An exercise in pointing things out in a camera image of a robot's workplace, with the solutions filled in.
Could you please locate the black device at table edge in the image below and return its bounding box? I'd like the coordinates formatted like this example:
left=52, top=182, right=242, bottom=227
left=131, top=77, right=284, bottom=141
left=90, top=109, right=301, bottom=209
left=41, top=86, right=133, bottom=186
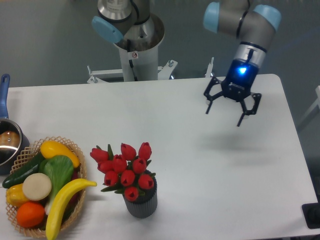
left=301, top=202, right=320, bottom=229

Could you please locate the red tulip bouquet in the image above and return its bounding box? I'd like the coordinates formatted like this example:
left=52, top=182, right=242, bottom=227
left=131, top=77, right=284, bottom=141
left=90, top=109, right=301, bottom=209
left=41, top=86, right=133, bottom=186
left=90, top=142, right=156, bottom=203

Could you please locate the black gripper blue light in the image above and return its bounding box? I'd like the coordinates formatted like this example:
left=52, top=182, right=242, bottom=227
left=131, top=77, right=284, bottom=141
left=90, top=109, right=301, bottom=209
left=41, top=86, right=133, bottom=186
left=203, top=59, right=262, bottom=127

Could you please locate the beige round toy disc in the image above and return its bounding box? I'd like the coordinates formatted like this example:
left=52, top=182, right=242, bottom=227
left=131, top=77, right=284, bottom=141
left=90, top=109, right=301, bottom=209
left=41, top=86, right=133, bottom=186
left=22, top=173, right=52, bottom=201

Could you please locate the dark green toy cucumber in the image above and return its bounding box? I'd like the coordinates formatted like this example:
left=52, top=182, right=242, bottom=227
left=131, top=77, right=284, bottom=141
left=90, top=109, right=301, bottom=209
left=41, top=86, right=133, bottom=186
left=2, top=152, right=45, bottom=189

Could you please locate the woven wicker basket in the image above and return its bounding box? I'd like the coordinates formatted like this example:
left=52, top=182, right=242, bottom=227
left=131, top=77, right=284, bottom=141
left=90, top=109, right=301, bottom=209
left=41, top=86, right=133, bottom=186
left=6, top=136, right=87, bottom=239

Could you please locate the dark grey ribbed vase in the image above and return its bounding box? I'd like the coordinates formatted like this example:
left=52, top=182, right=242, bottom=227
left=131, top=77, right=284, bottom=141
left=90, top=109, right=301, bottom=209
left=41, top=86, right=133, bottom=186
left=122, top=170, right=158, bottom=219

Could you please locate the yellow toy banana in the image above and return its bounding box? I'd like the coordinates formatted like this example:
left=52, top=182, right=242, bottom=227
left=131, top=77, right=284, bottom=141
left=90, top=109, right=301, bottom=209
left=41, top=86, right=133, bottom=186
left=45, top=178, right=98, bottom=240

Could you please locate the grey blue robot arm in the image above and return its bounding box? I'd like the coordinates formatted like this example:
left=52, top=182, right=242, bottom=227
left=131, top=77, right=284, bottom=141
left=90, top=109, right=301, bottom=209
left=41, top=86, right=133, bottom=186
left=91, top=0, right=282, bottom=117

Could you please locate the white metal base frame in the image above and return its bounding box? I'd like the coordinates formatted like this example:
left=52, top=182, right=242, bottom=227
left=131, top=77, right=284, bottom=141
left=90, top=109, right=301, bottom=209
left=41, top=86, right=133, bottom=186
left=87, top=57, right=215, bottom=84

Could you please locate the orange toy fruit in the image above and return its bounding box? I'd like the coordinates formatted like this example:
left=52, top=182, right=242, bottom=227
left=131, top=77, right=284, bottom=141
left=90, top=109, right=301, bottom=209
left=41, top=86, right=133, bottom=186
left=16, top=201, right=46, bottom=228

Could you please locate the green toy bok choy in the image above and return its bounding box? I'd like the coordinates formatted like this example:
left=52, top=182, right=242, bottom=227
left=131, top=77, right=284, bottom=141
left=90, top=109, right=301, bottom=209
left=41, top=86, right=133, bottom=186
left=39, top=155, right=74, bottom=216

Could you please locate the yellow toy squash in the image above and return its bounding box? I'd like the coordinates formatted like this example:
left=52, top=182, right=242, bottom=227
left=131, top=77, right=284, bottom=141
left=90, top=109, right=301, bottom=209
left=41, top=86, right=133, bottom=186
left=40, top=140, right=80, bottom=168

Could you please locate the yellow toy bell pepper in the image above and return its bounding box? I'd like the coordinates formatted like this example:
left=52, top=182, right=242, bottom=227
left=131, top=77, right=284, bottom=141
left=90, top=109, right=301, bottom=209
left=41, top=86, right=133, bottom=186
left=6, top=183, right=30, bottom=207

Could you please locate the white object at right edge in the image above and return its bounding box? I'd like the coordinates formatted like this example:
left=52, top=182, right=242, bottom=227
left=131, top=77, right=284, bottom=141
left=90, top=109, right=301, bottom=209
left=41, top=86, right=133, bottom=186
left=296, top=85, right=320, bottom=132

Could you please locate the blue handled steel saucepan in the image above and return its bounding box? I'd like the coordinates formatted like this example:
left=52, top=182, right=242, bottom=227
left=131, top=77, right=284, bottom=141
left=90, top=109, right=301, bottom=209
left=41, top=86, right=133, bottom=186
left=0, top=73, right=30, bottom=176

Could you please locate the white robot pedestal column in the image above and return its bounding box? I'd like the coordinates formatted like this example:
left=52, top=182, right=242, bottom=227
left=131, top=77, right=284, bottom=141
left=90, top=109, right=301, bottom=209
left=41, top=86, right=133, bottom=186
left=115, top=13, right=165, bottom=82

